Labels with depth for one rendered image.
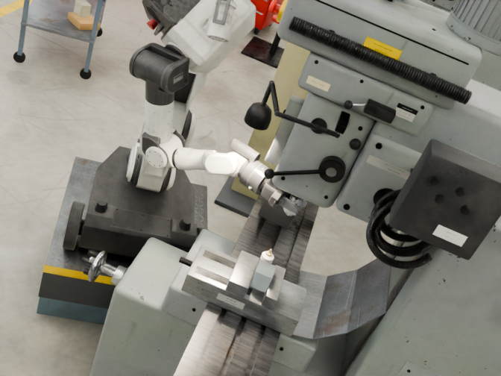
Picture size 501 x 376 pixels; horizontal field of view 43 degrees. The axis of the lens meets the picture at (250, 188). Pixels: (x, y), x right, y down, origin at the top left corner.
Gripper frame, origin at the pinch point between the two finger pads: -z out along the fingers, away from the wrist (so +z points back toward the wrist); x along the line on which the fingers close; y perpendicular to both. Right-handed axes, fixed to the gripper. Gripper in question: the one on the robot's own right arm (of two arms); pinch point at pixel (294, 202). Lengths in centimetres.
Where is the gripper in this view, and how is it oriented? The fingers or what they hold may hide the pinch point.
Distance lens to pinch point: 191.5
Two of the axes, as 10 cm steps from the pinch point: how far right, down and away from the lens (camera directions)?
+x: 5.3, -3.3, 7.8
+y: -3.2, 7.7, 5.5
